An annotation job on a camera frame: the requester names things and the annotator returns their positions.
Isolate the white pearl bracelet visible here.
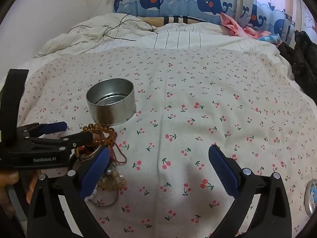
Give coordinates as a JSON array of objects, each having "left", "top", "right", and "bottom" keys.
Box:
[{"left": 87, "top": 169, "right": 127, "bottom": 200}]

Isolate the thin black cable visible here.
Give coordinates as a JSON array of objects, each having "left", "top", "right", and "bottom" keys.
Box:
[{"left": 67, "top": 13, "right": 159, "bottom": 41}]

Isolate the brown cord loop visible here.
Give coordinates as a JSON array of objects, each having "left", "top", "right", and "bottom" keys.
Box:
[{"left": 109, "top": 142, "right": 127, "bottom": 166}]

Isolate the pink cloth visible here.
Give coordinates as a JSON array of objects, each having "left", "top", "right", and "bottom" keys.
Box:
[{"left": 220, "top": 12, "right": 271, "bottom": 40}]

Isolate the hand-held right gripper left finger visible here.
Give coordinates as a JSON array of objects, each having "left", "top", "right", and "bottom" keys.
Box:
[{"left": 27, "top": 147, "right": 117, "bottom": 238}]

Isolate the round metal lid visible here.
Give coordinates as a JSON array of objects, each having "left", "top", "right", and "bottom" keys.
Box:
[{"left": 304, "top": 178, "right": 317, "bottom": 216}]

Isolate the round metal tin can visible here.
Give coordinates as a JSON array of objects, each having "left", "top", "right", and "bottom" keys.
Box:
[{"left": 86, "top": 79, "right": 137, "bottom": 126}]

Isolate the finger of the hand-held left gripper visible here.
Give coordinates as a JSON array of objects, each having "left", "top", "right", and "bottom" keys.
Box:
[
  {"left": 17, "top": 121, "right": 68, "bottom": 140},
  {"left": 23, "top": 131, "right": 93, "bottom": 152}
]

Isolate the blue whale pillow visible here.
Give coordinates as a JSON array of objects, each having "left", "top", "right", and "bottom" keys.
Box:
[{"left": 113, "top": 0, "right": 298, "bottom": 42}]

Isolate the black ring band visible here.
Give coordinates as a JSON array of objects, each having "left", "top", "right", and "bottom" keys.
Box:
[{"left": 68, "top": 154, "right": 83, "bottom": 170}]

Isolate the beige navy striped pillow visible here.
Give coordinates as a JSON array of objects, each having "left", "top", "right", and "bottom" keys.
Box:
[{"left": 136, "top": 15, "right": 220, "bottom": 26}]

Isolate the thin metal bangle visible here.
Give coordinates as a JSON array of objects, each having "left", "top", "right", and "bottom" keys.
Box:
[{"left": 92, "top": 190, "right": 119, "bottom": 207}]

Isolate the person's left hand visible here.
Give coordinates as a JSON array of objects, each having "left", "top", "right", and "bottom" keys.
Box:
[{"left": 0, "top": 171, "right": 41, "bottom": 204}]

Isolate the black jacket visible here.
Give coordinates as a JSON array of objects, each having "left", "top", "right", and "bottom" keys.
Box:
[{"left": 277, "top": 30, "right": 317, "bottom": 95}]

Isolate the amber bead bracelet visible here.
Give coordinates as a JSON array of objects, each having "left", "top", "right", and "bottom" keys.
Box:
[{"left": 82, "top": 123, "right": 117, "bottom": 147}]

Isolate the blue patterned packet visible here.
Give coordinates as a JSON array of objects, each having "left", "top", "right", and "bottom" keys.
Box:
[{"left": 258, "top": 34, "right": 281, "bottom": 45}]

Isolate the white striped duvet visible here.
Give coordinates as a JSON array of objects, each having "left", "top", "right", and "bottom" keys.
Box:
[{"left": 33, "top": 13, "right": 295, "bottom": 80}]

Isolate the beige bead bracelet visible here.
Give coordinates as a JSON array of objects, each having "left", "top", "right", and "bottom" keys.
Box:
[{"left": 98, "top": 171, "right": 127, "bottom": 192}]

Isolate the cherry print bed sheet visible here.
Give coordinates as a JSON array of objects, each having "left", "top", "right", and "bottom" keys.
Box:
[{"left": 0, "top": 46, "right": 317, "bottom": 238}]

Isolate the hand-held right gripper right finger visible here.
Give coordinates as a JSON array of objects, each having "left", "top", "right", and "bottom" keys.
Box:
[{"left": 208, "top": 144, "right": 293, "bottom": 238}]

